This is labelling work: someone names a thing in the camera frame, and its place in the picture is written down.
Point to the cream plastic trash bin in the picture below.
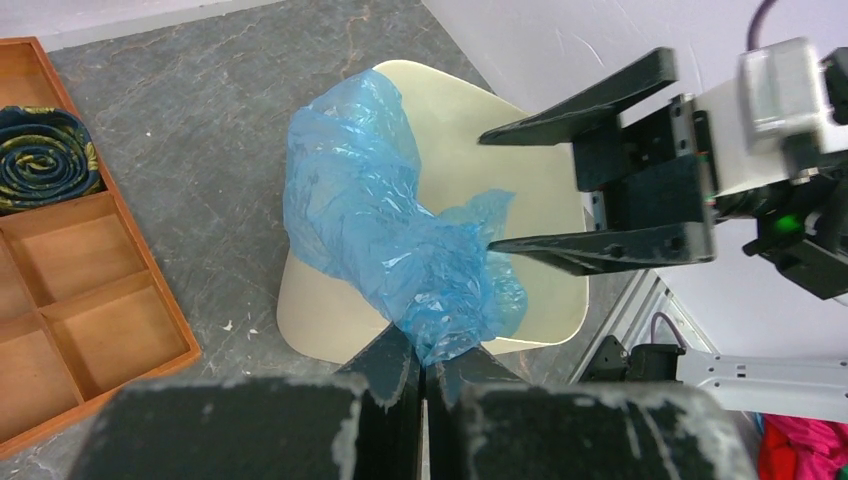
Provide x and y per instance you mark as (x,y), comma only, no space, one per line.
(326,318)

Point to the pink cloth shirt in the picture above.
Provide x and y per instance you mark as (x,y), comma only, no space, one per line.
(802,448)

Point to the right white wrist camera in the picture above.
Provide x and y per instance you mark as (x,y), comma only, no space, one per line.
(778,92)

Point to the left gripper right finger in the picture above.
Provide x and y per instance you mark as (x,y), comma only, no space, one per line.
(633,422)

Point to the orange wooden divided tray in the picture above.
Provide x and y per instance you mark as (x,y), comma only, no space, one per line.
(84,307)

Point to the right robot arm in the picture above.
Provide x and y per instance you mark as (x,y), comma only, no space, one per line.
(801,223)

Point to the blue plastic trash bag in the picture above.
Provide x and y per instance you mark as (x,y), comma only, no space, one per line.
(351,211)

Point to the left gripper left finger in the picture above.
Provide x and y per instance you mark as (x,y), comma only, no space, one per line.
(361,422)

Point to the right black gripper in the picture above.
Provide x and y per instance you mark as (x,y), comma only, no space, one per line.
(649,183)

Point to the rolled dark tie right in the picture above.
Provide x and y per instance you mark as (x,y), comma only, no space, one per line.
(47,157)

